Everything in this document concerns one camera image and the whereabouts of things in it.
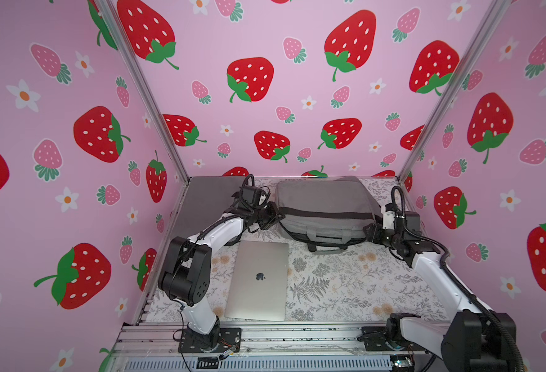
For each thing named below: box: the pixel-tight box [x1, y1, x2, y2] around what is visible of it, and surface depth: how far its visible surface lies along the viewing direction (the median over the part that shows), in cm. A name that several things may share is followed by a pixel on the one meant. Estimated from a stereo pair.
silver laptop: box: [224, 241, 290, 323], surface depth 88 cm
